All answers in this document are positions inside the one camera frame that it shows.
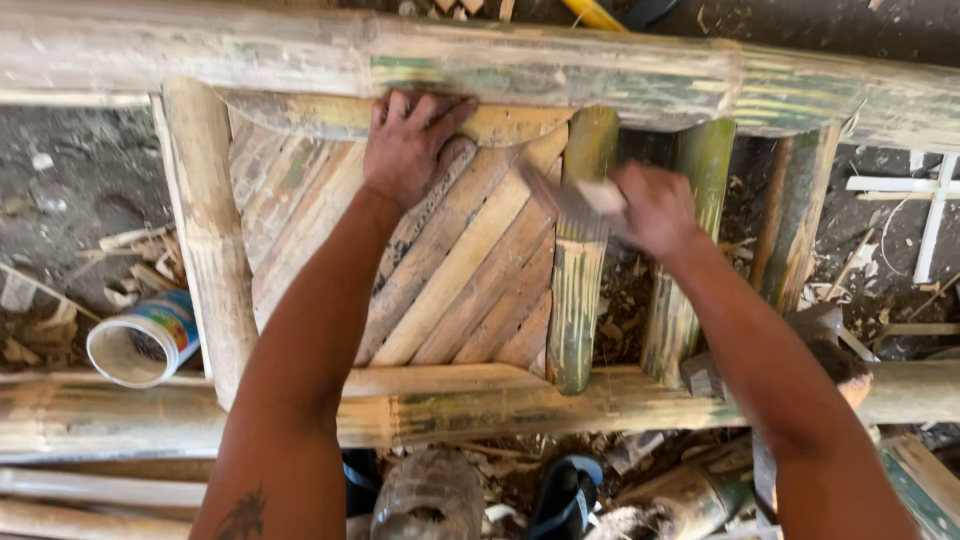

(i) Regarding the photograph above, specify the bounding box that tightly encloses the person's left hand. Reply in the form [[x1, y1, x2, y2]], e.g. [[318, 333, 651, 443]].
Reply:
[[363, 90, 479, 212]]

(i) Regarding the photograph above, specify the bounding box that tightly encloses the person's right hand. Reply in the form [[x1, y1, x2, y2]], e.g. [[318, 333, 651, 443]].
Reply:
[[606, 161, 700, 261]]

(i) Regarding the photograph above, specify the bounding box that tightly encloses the grey metal hand tool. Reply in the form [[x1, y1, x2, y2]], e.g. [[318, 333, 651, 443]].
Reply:
[[516, 153, 630, 243]]

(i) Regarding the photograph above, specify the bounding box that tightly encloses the thick pale bamboo rail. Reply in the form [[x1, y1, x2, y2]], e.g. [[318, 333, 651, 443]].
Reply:
[[0, 0, 960, 156]]

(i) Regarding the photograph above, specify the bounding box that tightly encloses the green striped bamboo upright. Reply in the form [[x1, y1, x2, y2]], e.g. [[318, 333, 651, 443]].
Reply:
[[545, 105, 622, 397], [640, 117, 738, 390]]

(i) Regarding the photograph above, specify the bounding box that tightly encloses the brown green bamboo upright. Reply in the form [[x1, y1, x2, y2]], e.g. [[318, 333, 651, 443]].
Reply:
[[749, 123, 843, 316]]

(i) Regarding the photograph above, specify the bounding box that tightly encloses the diagonal bamboo slat panel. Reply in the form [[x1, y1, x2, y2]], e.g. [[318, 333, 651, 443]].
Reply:
[[223, 91, 577, 378]]

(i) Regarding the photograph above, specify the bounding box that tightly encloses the short bamboo stump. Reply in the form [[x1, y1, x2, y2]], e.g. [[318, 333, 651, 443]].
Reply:
[[611, 442, 756, 540]]

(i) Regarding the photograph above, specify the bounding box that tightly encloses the black blue sandal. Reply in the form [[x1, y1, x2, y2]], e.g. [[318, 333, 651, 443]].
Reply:
[[525, 452, 606, 540], [341, 448, 383, 520]]

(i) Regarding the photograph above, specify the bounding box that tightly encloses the white wooden cross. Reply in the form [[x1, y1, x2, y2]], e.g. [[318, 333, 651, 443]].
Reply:
[[846, 153, 960, 285]]

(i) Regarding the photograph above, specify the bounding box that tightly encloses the clear plastic jar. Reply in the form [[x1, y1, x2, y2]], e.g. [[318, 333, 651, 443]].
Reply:
[[369, 448, 486, 540]]

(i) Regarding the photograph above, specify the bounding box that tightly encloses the green painted wooden plank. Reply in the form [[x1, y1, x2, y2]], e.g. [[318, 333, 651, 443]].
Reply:
[[880, 431, 960, 540]]

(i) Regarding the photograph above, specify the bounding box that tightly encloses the heap of bamboo scraps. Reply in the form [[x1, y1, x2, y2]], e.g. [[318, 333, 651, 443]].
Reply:
[[0, 220, 189, 370]]

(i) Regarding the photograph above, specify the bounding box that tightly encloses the white can with colourful label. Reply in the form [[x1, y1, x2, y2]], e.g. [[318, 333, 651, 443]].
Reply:
[[84, 288, 202, 390]]

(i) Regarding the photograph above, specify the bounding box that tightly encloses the thin pale bamboo stick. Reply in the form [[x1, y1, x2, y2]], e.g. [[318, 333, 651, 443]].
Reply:
[[0, 90, 153, 108]]

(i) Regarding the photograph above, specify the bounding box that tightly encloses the pale bamboo pole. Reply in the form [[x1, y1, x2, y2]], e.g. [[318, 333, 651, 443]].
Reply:
[[0, 498, 193, 540], [0, 466, 208, 510]]

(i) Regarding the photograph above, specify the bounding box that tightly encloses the yellow tool handle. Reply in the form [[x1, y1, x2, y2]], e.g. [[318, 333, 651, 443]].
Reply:
[[561, 0, 628, 33]]

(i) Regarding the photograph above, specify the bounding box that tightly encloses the thick green-streaked bamboo rail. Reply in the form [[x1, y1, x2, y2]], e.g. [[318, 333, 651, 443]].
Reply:
[[0, 360, 960, 460]]

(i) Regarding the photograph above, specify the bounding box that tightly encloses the pale bamboo upright post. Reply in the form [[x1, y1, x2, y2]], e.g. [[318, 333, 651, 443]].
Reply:
[[150, 75, 261, 411]]

